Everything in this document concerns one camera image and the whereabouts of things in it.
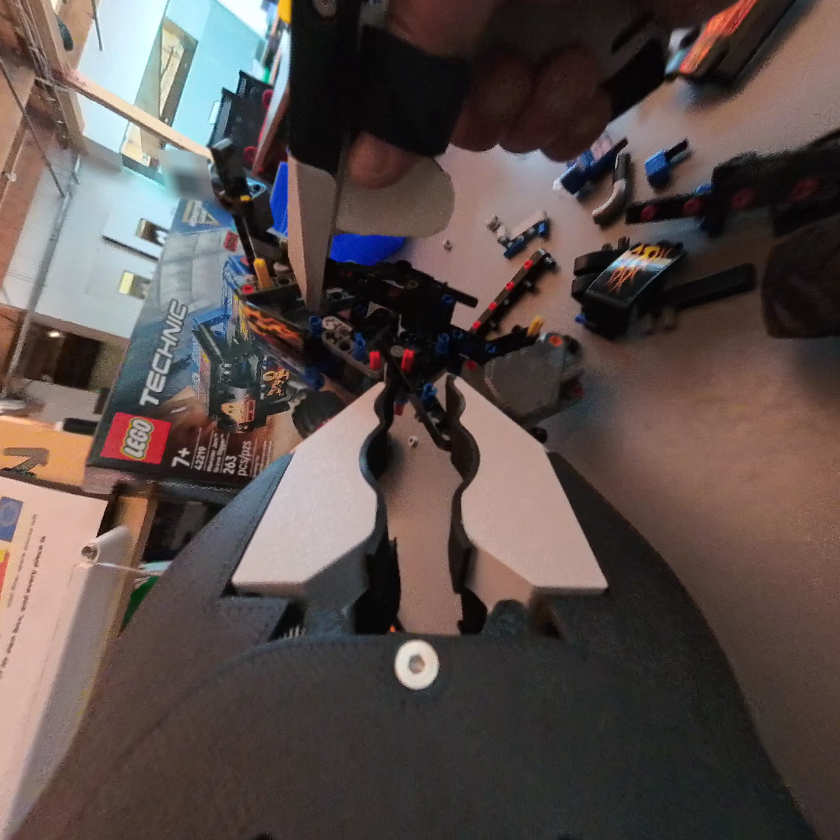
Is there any black orange flame panel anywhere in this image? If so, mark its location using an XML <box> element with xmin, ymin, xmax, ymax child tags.
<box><xmin>668</xmin><ymin>0</ymin><xmax>798</xmax><ymax>81</ymax></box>

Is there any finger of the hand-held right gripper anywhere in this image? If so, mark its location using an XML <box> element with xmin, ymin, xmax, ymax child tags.
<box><xmin>287</xmin><ymin>156</ymin><xmax>345</xmax><ymax>315</ymax></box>

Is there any person's right hand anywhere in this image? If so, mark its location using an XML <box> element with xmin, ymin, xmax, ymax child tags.
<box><xmin>346</xmin><ymin>0</ymin><xmax>626</xmax><ymax>190</ymax></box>

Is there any blue and white toy piece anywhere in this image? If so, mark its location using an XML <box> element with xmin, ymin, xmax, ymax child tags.
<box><xmin>553</xmin><ymin>133</ymin><xmax>630</xmax><ymax>199</ymax></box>

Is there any grey curved toy tube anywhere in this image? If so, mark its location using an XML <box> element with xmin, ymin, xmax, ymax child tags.
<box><xmin>591</xmin><ymin>151</ymin><xmax>633</xmax><ymax>227</ymax></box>

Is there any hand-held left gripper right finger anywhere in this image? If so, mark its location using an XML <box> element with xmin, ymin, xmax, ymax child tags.
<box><xmin>445</xmin><ymin>375</ymin><xmax>609</xmax><ymax>614</ymax></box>

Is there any small blue white toy piece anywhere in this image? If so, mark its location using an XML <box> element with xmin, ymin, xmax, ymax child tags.
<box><xmin>487</xmin><ymin>210</ymin><xmax>552</xmax><ymax>259</ymax></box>

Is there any black flame-print toy hood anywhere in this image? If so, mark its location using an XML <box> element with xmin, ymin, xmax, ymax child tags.
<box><xmin>570</xmin><ymin>240</ymin><xmax>757</xmax><ymax>340</ymax></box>

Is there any toy truck set box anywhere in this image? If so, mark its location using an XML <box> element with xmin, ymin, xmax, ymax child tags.
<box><xmin>87</xmin><ymin>197</ymin><xmax>368</xmax><ymax>490</ymax></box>

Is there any blue plastic bin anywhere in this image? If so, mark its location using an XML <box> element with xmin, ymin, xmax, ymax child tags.
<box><xmin>271</xmin><ymin>159</ymin><xmax>406</xmax><ymax>266</ymax></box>

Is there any toy truck chassis with motor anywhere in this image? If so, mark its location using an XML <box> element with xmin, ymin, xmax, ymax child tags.
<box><xmin>209</xmin><ymin>136</ymin><xmax>586</xmax><ymax>448</ymax></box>

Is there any printed instruction sheet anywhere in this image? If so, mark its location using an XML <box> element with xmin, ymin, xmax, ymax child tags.
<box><xmin>0</xmin><ymin>476</ymin><xmax>109</xmax><ymax>821</ymax></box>

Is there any black beam with red pins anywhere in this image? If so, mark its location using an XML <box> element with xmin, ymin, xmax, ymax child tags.
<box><xmin>623</xmin><ymin>133</ymin><xmax>840</xmax><ymax>238</ymax></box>

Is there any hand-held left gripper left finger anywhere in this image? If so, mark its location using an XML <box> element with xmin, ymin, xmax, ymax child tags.
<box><xmin>230</xmin><ymin>381</ymin><xmax>403</xmax><ymax>634</ymax></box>

